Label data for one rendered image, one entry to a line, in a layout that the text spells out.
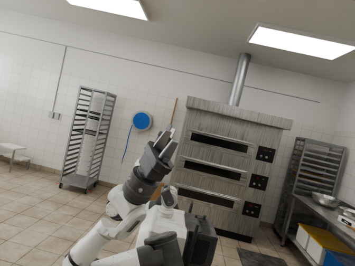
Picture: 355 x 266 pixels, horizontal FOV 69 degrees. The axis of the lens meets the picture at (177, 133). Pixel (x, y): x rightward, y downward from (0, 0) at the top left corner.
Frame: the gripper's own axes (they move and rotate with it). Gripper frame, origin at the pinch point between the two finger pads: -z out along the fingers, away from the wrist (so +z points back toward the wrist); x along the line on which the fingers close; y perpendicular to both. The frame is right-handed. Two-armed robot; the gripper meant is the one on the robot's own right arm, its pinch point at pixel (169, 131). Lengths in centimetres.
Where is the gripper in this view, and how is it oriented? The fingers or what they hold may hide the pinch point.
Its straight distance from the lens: 140.5
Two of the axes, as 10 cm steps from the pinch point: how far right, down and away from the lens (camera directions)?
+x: -3.3, -4.3, -8.4
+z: -5.0, 8.4, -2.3
